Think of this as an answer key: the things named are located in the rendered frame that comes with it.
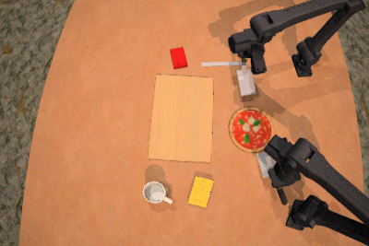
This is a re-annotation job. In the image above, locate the yellow cheese wedge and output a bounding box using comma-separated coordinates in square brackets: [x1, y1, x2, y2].
[188, 176, 214, 207]

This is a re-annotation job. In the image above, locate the pizza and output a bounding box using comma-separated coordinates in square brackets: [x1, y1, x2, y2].
[229, 107, 274, 153]

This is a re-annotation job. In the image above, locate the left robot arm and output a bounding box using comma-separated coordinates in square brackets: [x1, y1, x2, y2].
[264, 135, 369, 246]

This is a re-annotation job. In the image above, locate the light wooden cutting board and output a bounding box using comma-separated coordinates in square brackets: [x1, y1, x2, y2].
[149, 75, 213, 163]

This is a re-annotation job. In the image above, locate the red rectangular block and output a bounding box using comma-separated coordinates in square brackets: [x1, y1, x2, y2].
[170, 47, 187, 69]

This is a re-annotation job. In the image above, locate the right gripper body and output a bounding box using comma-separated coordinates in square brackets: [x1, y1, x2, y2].
[238, 52, 251, 59]

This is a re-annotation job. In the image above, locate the grey mug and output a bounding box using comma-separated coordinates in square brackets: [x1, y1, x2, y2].
[143, 182, 173, 204]

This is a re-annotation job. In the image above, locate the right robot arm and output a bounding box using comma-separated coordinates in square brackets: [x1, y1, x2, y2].
[228, 0, 366, 77]

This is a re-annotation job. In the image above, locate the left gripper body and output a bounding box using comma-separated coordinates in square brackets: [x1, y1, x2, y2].
[268, 165, 301, 189]

